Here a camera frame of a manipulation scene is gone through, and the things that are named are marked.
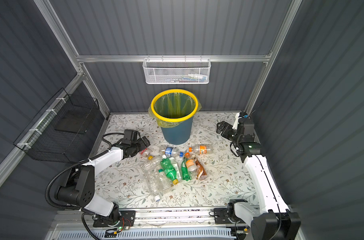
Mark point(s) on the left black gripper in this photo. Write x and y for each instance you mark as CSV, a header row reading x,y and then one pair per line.
x,y
143,145

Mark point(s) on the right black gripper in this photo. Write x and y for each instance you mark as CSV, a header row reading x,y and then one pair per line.
x,y
228,128

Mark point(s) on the clear bottle red label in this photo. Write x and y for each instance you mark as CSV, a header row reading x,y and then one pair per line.
x,y
147,154

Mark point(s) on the green bottle yellow cap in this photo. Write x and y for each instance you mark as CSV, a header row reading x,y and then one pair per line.
x,y
169,170

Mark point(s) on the clear bottle blue label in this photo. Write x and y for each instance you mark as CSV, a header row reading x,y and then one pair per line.
x,y
170,151

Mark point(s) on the clear bottle orange label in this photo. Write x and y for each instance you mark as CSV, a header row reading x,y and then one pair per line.
x,y
201,149

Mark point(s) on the large clear crushed bottle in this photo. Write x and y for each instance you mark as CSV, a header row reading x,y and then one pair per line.
x,y
150,169

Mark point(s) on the clear bottle white cap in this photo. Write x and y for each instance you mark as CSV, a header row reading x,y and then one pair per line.
x,y
166,184

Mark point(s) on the brown tea bottle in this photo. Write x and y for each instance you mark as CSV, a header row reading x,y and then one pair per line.
x,y
200,171

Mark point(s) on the orange cap clear bottle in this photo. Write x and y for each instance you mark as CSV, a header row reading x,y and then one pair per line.
x,y
190,162

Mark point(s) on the clear bottle green label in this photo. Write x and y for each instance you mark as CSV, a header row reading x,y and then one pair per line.
x,y
176,167

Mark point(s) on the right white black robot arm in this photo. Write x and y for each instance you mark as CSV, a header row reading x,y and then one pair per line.
x,y
263,186

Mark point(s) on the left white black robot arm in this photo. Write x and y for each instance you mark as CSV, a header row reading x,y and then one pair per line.
x,y
77,183

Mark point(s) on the blue bin yellow rim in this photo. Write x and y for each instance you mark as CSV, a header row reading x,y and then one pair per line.
x,y
178,135

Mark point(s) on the yellow-green bin liner bag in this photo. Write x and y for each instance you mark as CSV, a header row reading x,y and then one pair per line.
x,y
171,108

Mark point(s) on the small green bottle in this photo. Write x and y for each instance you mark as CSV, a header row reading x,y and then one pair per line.
x,y
185,174

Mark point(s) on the blue tube in basket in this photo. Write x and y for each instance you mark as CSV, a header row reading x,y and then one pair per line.
x,y
188,80

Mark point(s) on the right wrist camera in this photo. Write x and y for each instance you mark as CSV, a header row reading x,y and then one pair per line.
x,y
239,116

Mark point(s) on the black wire mesh basket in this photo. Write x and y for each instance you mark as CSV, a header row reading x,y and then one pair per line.
x,y
62,134

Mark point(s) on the white wire mesh basket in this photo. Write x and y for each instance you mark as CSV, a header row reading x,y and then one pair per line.
x,y
157,72

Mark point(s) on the aluminium rail base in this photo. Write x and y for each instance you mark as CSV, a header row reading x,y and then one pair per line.
x,y
191,223

